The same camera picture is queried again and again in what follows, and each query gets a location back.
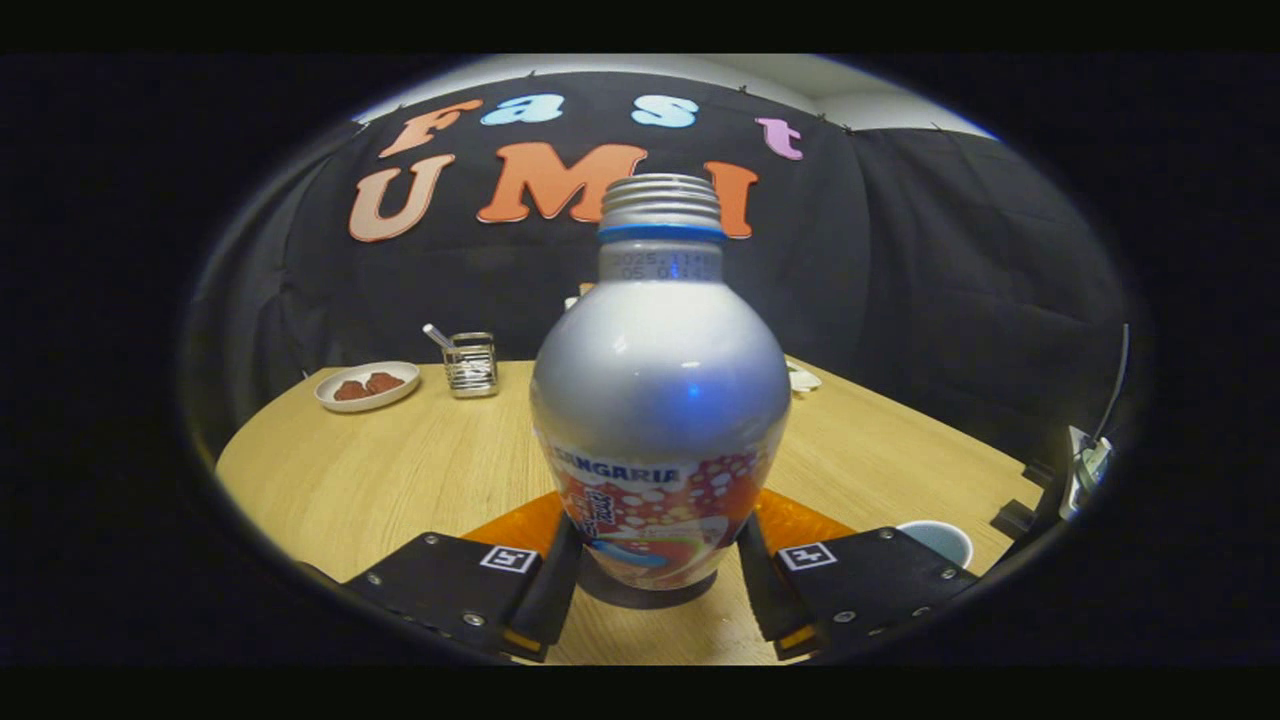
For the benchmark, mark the wooden table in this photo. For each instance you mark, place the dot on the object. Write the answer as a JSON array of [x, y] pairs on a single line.
[[400, 470]]

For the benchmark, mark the silver juice bottle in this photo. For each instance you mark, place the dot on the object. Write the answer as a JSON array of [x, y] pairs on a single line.
[[655, 370]]

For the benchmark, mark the white cup with blue inside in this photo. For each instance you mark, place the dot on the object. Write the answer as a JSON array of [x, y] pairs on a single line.
[[945, 540]]

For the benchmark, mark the reddish brown food piece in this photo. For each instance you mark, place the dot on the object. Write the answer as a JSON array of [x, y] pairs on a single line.
[[350, 390], [385, 382]]

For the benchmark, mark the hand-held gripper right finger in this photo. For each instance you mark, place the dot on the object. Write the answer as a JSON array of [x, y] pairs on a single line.
[[765, 600]]

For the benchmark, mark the white plate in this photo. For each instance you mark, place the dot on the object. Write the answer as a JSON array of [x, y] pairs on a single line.
[[330, 400]]

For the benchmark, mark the white spoon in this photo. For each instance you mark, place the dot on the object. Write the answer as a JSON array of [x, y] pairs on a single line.
[[436, 334]]

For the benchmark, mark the dark brown round coaster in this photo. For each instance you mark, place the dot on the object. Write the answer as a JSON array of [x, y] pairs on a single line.
[[600, 595]]

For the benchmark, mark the white device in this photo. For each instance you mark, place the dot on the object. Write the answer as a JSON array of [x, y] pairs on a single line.
[[1088, 470]]

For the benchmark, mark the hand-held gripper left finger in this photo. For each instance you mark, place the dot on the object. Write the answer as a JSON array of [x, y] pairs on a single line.
[[560, 600]]

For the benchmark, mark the black table clamp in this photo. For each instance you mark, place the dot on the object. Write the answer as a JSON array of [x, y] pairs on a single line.
[[1038, 474], [1012, 520]]

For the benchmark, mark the white divided tray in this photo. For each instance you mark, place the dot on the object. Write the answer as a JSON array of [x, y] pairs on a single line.
[[803, 380]]

